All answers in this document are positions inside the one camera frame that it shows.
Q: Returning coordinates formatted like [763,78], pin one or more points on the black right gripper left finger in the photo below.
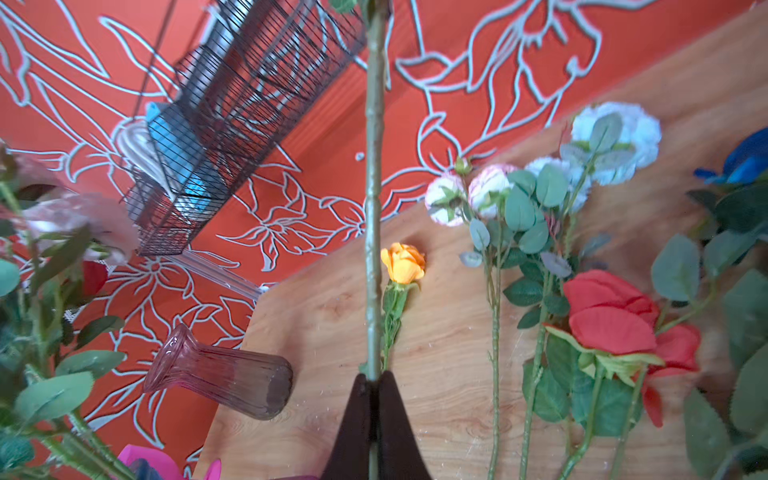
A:
[349,458]

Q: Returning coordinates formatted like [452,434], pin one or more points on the magenta plastic goblet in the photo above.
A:
[147,463]

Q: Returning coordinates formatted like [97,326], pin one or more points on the black wire wall basket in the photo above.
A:
[259,68]

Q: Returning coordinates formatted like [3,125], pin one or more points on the blue flower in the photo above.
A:
[746,164]

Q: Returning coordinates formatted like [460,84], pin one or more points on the orange rose stem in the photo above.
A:
[405,266]

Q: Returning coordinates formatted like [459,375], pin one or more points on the small pink white spray stem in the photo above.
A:
[519,216]

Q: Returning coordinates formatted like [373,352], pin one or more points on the brown ribbed glass vase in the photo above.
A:
[254,384]

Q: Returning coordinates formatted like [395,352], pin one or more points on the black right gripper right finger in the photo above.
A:
[399,456]

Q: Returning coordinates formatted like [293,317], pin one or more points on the pink peony stem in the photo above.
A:
[52,254]
[376,16]

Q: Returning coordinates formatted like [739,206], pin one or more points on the light blue box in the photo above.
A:
[193,182]

